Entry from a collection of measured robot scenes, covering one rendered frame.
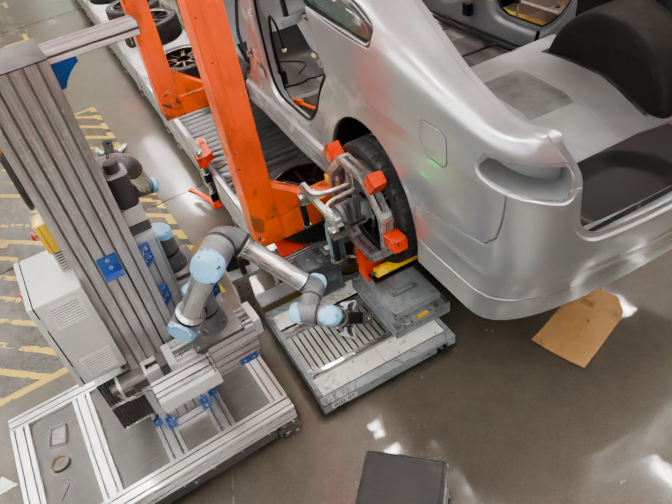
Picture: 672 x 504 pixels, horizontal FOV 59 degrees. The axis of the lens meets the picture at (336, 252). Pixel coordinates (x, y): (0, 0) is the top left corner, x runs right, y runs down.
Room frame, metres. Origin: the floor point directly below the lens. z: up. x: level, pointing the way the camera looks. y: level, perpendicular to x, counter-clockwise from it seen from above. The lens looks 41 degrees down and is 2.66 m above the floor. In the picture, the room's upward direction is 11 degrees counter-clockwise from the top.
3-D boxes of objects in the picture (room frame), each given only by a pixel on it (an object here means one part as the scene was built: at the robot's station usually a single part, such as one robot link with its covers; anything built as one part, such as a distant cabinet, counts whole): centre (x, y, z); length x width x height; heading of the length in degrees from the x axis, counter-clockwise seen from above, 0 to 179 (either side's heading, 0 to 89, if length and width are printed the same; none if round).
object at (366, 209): (2.35, -0.09, 0.85); 0.21 x 0.14 x 0.14; 111
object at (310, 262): (2.63, 0.04, 0.26); 0.42 x 0.18 x 0.35; 111
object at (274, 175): (3.20, 0.09, 0.39); 0.66 x 0.66 x 0.24
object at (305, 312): (1.53, 0.15, 1.09); 0.11 x 0.11 x 0.08; 69
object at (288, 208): (2.84, 0.06, 0.69); 0.52 x 0.17 x 0.35; 111
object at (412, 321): (2.44, -0.32, 0.13); 0.50 x 0.36 x 0.10; 21
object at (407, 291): (2.44, -0.32, 0.32); 0.40 x 0.30 x 0.28; 21
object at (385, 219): (2.38, -0.16, 0.85); 0.54 x 0.07 x 0.54; 21
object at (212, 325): (1.82, 0.59, 0.87); 0.15 x 0.15 x 0.10
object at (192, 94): (4.64, 0.76, 0.69); 0.52 x 0.17 x 0.35; 111
